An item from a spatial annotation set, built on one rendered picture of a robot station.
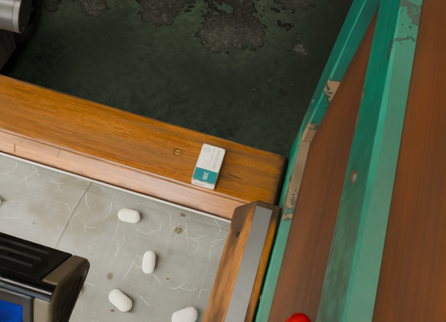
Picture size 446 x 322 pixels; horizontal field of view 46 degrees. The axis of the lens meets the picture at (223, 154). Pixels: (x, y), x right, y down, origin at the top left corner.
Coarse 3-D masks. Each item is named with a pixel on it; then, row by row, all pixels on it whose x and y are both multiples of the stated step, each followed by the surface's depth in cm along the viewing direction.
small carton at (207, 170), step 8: (200, 152) 79; (208, 152) 79; (216, 152) 79; (224, 152) 79; (200, 160) 78; (208, 160) 78; (216, 160) 78; (200, 168) 77; (208, 168) 78; (216, 168) 78; (192, 176) 77; (200, 176) 77; (208, 176) 77; (216, 176) 77; (200, 184) 78; (208, 184) 77
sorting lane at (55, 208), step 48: (0, 192) 79; (48, 192) 79; (96, 192) 80; (48, 240) 76; (96, 240) 76; (144, 240) 77; (192, 240) 77; (96, 288) 74; (144, 288) 74; (192, 288) 75
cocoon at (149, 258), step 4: (148, 252) 75; (152, 252) 75; (144, 256) 75; (148, 256) 74; (152, 256) 74; (144, 260) 74; (148, 260) 74; (152, 260) 74; (144, 264) 74; (148, 264) 74; (152, 264) 74; (144, 268) 74; (148, 268) 74; (152, 268) 74; (148, 272) 74
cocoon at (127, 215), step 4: (124, 208) 77; (120, 212) 77; (124, 212) 77; (128, 212) 77; (132, 212) 77; (136, 212) 77; (120, 216) 77; (124, 216) 76; (128, 216) 76; (132, 216) 76; (136, 216) 77; (140, 216) 77; (124, 220) 77; (128, 220) 77; (132, 220) 77; (136, 220) 77
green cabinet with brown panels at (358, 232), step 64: (384, 0) 36; (384, 64) 29; (320, 128) 64; (384, 128) 26; (320, 192) 49; (384, 192) 25; (320, 256) 39; (384, 256) 23; (256, 320) 61; (320, 320) 27; (384, 320) 21
